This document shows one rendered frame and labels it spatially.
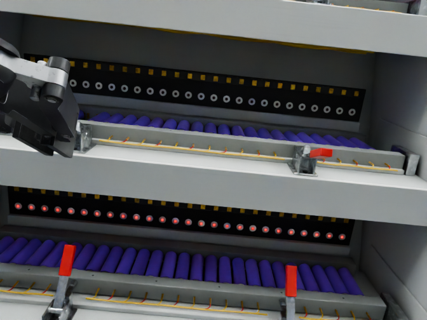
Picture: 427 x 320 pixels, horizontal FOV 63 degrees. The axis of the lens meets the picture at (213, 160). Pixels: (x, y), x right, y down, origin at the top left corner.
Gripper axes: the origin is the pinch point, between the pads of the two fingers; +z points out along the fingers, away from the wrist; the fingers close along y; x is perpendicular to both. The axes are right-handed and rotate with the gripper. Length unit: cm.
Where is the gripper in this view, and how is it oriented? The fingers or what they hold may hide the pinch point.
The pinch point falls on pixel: (47, 133)
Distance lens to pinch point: 36.7
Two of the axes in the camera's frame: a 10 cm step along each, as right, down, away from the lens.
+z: -0.5, 2.1, 9.8
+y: 9.9, 1.0, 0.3
